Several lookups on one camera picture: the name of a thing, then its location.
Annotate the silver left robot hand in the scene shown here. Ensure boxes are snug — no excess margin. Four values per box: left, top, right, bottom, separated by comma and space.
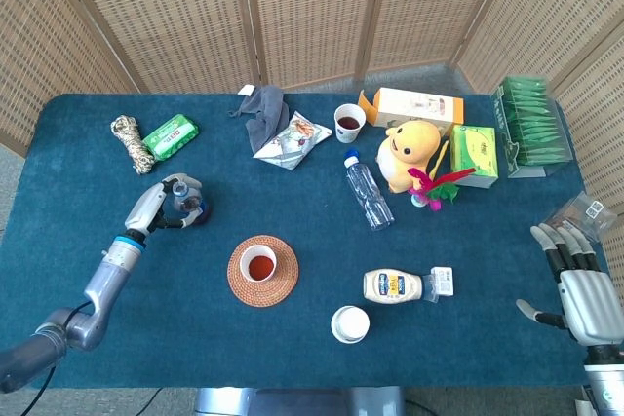
124, 172, 206, 245

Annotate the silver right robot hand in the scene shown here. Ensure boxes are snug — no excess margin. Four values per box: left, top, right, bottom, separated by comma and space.
515, 223, 624, 347

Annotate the small dark drink bottle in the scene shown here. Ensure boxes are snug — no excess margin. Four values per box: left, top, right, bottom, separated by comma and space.
171, 180, 214, 228

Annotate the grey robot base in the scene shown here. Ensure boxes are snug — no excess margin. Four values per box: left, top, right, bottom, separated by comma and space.
194, 386, 406, 416

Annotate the paper cup with green print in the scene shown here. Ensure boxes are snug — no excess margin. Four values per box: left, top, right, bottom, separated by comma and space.
240, 244, 278, 284

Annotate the mayonnaise squeeze bottle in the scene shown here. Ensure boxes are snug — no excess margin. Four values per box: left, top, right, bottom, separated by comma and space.
362, 266, 455, 305

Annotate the paper cup with flower print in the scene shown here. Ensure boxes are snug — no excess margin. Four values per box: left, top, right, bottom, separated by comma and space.
333, 103, 368, 145

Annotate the clear water bottle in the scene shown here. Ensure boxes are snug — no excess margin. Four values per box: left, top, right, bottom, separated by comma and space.
343, 149, 396, 232

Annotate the green tissue pack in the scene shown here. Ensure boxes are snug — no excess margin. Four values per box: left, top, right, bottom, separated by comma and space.
142, 113, 201, 162

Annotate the clear plastic packet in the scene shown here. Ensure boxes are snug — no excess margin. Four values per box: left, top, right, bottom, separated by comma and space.
538, 190, 618, 245

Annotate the blue table cloth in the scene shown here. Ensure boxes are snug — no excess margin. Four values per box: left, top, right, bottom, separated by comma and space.
0, 93, 624, 391

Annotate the crumpled grey cloth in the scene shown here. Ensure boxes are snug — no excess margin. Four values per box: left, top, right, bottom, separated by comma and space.
227, 85, 291, 153

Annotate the silver snack bag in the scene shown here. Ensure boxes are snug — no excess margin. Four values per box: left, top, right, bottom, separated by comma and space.
252, 111, 333, 171

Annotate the round woven rattan coaster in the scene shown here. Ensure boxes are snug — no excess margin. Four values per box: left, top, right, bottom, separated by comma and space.
226, 234, 300, 309

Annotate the clear box of green sachets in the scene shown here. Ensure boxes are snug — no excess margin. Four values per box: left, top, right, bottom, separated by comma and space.
490, 75, 575, 179

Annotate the green yellow tissue box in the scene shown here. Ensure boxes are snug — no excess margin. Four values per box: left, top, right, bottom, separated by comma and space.
448, 124, 500, 189

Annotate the colourful feather shuttlecock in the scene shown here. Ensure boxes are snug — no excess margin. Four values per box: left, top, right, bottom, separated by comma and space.
407, 139, 477, 213

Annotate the woven folding screen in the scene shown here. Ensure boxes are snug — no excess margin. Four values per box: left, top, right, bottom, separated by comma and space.
0, 0, 624, 300

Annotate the yellow plush toy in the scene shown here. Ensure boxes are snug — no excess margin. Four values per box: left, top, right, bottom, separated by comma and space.
375, 119, 443, 195

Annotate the orange and white carton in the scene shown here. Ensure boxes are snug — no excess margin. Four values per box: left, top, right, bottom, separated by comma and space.
357, 87, 465, 129

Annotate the coiled speckled rope bundle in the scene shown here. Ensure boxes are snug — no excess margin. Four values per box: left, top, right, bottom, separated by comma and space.
110, 114, 156, 176

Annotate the black floor cable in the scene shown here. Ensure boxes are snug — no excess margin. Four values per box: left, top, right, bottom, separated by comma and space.
135, 388, 165, 416

